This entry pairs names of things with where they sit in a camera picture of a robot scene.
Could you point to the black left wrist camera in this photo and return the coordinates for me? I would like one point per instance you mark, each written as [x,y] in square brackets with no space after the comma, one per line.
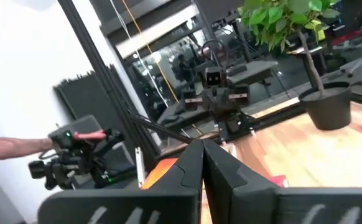
[213,77]

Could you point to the grey side table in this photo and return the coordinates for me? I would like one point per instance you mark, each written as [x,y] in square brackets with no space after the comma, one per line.
[252,70]

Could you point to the person's hand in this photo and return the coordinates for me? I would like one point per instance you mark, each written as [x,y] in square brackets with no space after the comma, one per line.
[89,135]

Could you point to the person's forearm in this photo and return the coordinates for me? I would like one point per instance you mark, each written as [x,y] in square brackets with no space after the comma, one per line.
[13,147]

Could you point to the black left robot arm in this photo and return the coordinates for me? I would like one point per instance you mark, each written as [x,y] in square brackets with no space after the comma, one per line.
[230,116]

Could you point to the green potted plant black pot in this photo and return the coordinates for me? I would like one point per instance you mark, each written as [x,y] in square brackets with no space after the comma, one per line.
[324,105]

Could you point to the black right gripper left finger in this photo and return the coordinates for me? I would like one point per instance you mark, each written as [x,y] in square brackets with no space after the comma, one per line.
[168,202]

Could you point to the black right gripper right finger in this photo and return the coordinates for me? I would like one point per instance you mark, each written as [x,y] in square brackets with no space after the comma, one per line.
[246,202]

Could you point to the black aluminium rig frame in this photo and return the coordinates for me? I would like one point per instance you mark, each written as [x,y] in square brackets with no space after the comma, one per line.
[86,37]

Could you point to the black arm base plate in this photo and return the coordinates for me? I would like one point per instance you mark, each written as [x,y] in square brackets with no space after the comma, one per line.
[240,132]

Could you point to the dark grey acoustic panel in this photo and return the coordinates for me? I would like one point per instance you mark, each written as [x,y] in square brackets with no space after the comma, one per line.
[75,102]

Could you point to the orange plastic lid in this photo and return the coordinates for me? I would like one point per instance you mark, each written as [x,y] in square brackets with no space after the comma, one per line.
[160,172]

